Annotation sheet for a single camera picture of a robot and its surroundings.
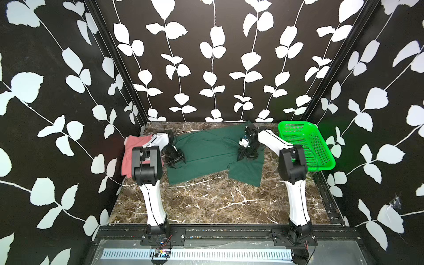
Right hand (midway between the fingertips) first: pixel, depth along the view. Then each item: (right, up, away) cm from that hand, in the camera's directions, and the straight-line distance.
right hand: (241, 156), depth 98 cm
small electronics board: (-38, -39, -28) cm, 62 cm away
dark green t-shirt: (-16, +2, +11) cm, 20 cm away
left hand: (-35, -3, -1) cm, 36 cm away
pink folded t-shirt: (-67, +9, 0) cm, 67 cm away
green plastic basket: (+49, 0, +2) cm, 49 cm away
